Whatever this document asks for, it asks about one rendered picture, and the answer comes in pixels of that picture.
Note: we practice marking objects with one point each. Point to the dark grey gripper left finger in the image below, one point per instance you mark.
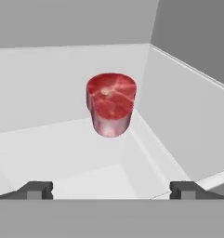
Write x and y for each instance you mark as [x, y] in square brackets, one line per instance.
[36, 189]

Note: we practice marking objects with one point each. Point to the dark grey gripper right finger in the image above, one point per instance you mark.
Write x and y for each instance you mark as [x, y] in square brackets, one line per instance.
[186, 189]

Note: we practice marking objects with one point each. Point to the white tupperware container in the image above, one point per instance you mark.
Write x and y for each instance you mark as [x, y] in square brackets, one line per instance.
[85, 155]

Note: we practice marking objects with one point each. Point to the red raw steak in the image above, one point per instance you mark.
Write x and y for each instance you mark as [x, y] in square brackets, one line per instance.
[111, 102]

